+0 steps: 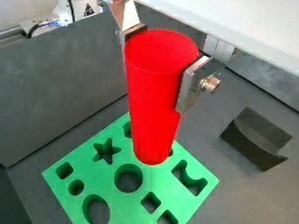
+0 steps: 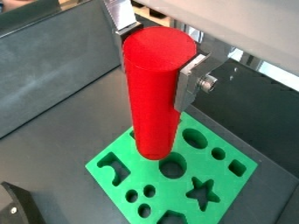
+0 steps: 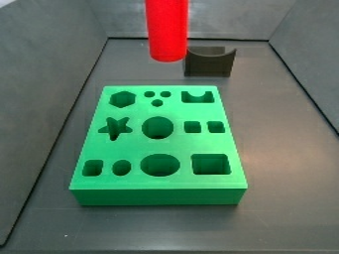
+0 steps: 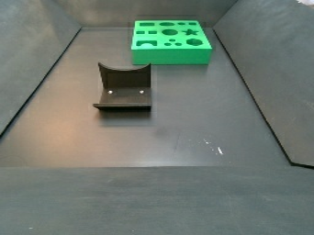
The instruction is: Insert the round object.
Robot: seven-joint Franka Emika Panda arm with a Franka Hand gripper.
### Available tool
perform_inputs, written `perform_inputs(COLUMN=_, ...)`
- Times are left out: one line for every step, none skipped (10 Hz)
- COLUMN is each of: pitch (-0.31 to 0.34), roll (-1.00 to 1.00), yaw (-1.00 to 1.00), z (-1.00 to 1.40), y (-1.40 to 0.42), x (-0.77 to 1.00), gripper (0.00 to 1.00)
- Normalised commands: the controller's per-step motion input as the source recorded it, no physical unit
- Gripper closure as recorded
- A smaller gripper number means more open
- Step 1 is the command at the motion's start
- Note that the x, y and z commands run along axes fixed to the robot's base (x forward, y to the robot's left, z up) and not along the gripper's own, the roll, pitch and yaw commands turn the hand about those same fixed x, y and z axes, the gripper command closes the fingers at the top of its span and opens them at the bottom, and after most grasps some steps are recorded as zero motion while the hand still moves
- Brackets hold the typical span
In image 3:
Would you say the red round cylinder peg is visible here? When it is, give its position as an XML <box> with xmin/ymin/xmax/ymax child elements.
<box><xmin>145</xmin><ymin>0</ymin><xmax>189</xmax><ymax>63</ymax></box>

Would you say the green shape sorter block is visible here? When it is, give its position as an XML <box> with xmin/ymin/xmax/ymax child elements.
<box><xmin>70</xmin><ymin>85</ymin><xmax>249</xmax><ymax>205</ymax></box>

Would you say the dark grey cradle holder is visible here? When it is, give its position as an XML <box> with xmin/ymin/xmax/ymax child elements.
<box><xmin>185</xmin><ymin>47</ymin><xmax>238</xmax><ymax>77</ymax></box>

